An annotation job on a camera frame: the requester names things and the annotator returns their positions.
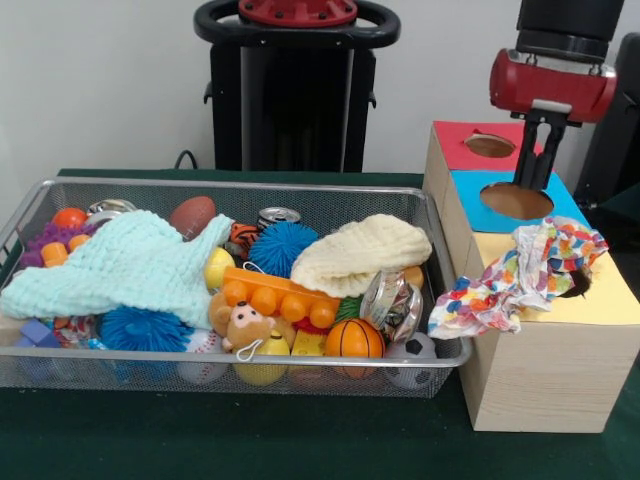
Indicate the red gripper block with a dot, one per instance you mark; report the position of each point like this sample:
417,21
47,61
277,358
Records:
550,90

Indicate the colourful confetti paper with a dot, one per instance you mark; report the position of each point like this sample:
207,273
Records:
520,280

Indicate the wooden box with three holes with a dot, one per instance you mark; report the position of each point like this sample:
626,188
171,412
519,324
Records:
540,370

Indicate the shallow metal mesh bin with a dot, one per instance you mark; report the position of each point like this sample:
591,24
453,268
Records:
150,380

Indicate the black upright panel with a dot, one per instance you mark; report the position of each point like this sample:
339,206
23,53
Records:
622,140

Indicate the cream knitted cloth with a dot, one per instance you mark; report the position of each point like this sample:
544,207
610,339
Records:
360,255

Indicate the crushed silver foil can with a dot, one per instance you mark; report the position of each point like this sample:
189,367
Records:
392,305

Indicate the toy soccer ball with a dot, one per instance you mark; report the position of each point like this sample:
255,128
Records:
417,350

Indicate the orange toy basketball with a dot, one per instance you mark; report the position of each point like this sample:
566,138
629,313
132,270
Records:
355,337

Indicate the small blue spiky ball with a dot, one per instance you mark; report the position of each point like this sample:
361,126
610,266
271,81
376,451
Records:
282,250

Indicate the orange toy building brick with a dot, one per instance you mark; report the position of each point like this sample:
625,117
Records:
280,297

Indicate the brown plush monkey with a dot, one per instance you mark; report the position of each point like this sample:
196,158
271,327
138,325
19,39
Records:
245,325

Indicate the brown toy football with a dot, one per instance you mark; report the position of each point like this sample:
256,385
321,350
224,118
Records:
192,212

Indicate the dark green table cloth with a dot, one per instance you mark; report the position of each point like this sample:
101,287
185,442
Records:
300,440

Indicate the large blue spiky ball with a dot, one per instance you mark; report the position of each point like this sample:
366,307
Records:
140,327

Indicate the light blue knitted cloth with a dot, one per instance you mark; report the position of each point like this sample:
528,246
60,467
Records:
115,265

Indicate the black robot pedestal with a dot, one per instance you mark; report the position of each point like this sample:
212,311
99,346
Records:
280,125

